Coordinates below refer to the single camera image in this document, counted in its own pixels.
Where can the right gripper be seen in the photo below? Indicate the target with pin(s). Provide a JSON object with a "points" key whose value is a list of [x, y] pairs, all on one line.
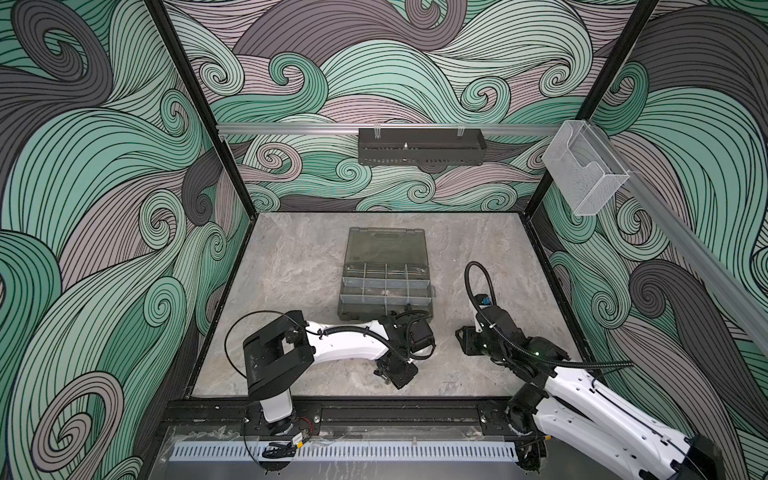
{"points": [[467, 340]]}

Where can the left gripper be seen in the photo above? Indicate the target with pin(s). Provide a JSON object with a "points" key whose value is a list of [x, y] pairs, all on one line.
{"points": [[405, 379]]}

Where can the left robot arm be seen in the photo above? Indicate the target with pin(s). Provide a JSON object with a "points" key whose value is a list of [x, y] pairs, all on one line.
{"points": [[279, 353]]}

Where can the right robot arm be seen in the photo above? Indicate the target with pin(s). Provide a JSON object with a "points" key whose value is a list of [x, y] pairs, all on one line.
{"points": [[564, 400]]}

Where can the grey plastic organizer box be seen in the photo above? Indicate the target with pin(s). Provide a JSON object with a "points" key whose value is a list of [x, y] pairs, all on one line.
{"points": [[385, 271]]}

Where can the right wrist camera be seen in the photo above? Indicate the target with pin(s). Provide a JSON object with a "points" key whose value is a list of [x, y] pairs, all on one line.
{"points": [[482, 301]]}

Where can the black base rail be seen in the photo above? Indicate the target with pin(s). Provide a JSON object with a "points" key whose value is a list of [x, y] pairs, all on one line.
{"points": [[408, 414]]}

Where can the clear plastic wall holder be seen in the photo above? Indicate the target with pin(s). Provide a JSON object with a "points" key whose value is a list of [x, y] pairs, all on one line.
{"points": [[584, 165]]}

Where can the black wall tray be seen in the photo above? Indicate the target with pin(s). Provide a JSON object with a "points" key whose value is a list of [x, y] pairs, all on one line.
{"points": [[431, 149]]}

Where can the aluminium wall rail back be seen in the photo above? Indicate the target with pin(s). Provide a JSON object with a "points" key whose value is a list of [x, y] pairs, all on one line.
{"points": [[325, 129]]}

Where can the aluminium wall rail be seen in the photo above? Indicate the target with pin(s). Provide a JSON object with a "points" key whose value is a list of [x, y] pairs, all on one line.
{"points": [[661, 191], [325, 129]]}

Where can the white slotted cable duct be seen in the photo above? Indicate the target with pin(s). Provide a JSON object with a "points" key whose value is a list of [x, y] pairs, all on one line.
{"points": [[357, 450]]}

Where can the aluminium wall rail right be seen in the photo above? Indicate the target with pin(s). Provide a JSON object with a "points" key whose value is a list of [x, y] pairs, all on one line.
{"points": [[661, 191]]}

